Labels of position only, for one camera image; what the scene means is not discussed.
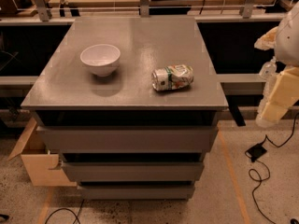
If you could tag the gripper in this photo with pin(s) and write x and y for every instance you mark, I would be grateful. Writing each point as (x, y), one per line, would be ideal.
(289, 40)

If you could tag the grey top drawer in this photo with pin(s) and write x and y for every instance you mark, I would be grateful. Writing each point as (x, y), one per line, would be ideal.
(129, 140)

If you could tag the grey drawer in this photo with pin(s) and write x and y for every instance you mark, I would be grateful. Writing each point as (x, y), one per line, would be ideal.
(138, 171)
(129, 140)
(147, 192)

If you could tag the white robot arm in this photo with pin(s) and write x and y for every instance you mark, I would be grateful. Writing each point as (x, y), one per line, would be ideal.
(286, 49)

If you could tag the grey drawer cabinet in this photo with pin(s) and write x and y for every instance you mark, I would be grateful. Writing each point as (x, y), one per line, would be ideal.
(66, 94)

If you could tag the grey middle drawer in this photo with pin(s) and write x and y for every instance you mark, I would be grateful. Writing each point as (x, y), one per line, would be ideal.
(138, 171)

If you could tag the grey bottom drawer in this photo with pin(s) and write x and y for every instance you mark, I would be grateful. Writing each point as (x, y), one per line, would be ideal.
(147, 192)

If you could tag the clear sanitizer pump bottle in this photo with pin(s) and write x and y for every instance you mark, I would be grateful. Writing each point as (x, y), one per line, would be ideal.
(268, 69)

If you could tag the crushed drink can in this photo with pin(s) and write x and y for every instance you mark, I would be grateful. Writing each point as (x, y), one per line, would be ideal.
(172, 77)

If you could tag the black power adapter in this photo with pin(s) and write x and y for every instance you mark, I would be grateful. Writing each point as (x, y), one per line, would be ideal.
(255, 152)

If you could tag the white ceramic bowl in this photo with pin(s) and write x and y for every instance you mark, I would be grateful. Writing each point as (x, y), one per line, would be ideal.
(101, 59)

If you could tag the cardboard box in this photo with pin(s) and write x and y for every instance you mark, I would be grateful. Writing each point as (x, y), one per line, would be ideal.
(42, 166)

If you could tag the metal railing frame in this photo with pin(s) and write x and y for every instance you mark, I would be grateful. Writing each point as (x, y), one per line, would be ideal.
(202, 10)

